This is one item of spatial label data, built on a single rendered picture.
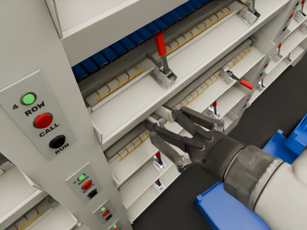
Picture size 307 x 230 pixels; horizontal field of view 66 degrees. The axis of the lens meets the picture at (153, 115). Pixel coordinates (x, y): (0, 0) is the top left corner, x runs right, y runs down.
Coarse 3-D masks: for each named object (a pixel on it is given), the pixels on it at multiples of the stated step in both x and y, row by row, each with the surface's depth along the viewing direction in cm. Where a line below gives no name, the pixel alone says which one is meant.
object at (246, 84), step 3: (231, 75) 66; (234, 78) 65; (237, 78) 65; (240, 81) 65; (243, 81) 64; (243, 84) 64; (246, 84) 63; (249, 84) 63; (249, 87) 63; (252, 87) 63
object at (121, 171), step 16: (256, 32) 73; (256, 48) 75; (240, 64) 71; (208, 96) 64; (176, 128) 59; (112, 144) 54; (144, 144) 56; (128, 160) 53; (144, 160) 54; (112, 176) 46; (128, 176) 52
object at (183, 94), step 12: (240, 48) 71; (228, 60) 68; (216, 72) 67; (192, 84) 62; (180, 96) 60; (192, 96) 62; (132, 132) 54; (120, 144) 52; (108, 156) 50; (120, 156) 52
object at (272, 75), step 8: (304, 40) 131; (296, 48) 133; (304, 48) 134; (288, 56) 124; (296, 56) 131; (280, 64) 126; (288, 64) 127; (272, 72) 122; (280, 72) 123; (264, 80) 119; (272, 80) 120; (256, 88) 116; (264, 88) 117; (256, 96) 114; (248, 104) 106
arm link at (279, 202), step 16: (304, 160) 33; (272, 176) 33; (288, 176) 32; (304, 176) 31; (272, 192) 32; (288, 192) 31; (304, 192) 30; (256, 208) 34; (272, 208) 32; (288, 208) 30; (304, 208) 29; (272, 224) 32; (288, 224) 30; (304, 224) 29
